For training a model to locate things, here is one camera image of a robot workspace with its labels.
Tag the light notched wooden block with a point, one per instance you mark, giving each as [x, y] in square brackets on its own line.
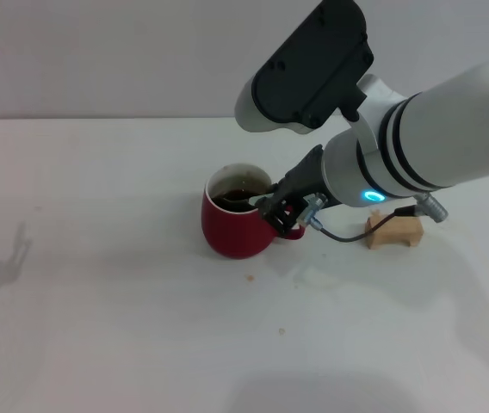
[399, 230]

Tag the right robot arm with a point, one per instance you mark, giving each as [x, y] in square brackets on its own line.
[442, 129]

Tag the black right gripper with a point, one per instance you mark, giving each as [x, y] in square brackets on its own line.
[305, 176]

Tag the red ceramic cup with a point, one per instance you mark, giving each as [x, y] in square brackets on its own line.
[236, 234]

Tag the dark coffee liquid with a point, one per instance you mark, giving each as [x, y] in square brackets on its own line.
[233, 193]

